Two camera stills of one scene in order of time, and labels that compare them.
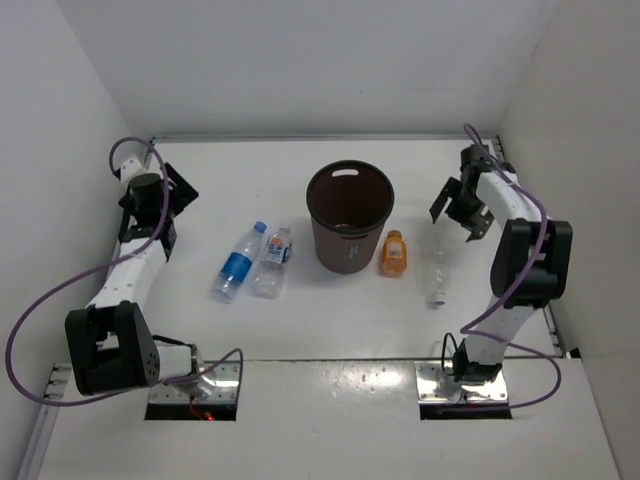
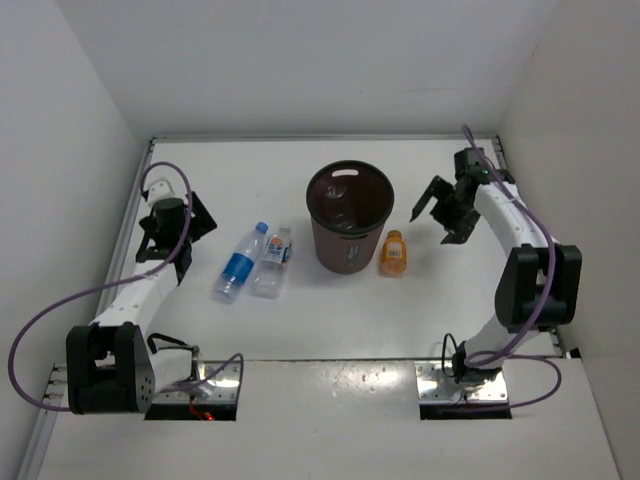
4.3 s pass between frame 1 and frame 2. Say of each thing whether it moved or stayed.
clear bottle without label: moved
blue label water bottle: stayed
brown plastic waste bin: stayed
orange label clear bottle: stayed
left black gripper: moved
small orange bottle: stayed
